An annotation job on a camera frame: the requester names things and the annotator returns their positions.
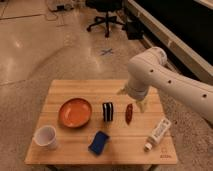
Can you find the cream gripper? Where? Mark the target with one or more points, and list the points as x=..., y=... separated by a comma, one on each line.
x=141, y=104

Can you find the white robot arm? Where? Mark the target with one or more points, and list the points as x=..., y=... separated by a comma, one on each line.
x=148, y=69

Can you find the black and white eraser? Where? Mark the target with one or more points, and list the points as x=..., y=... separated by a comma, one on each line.
x=108, y=111

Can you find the red chili pepper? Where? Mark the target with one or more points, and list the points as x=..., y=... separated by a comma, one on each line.
x=129, y=113

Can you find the white bottle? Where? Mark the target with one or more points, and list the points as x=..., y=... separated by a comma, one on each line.
x=157, y=134

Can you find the blue sponge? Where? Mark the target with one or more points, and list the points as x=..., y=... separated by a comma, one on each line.
x=98, y=143

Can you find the orange plate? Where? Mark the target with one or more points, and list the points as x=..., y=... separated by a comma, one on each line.
x=75, y=113

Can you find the black box on floor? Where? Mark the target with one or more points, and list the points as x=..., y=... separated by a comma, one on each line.
x=134, y=30

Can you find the white cup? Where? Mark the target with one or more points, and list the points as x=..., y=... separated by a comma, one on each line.
x=45, y=136

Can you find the black office chair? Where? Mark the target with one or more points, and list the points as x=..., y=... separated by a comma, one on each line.
x=105, y=6

